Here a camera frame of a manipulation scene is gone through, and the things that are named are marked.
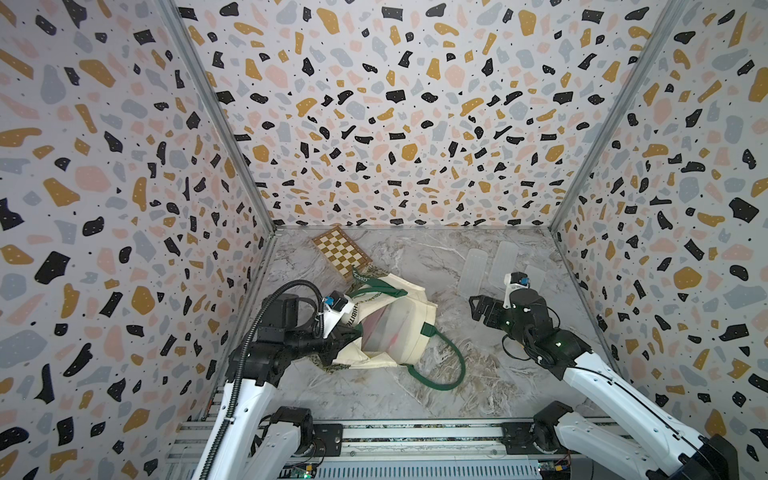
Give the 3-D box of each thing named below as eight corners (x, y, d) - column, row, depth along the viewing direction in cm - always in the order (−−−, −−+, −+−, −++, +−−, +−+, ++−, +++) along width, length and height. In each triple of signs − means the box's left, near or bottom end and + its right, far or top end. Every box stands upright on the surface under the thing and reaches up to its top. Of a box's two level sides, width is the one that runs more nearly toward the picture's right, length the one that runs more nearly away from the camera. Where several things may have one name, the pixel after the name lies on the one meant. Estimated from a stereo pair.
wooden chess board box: (345, 281, 107) (344, 276, 105) (314, 243, 119) (312, 238, 116) (372, 265, 112) (372, 260, 109) (339, 230, 124) (338, 225, 121)
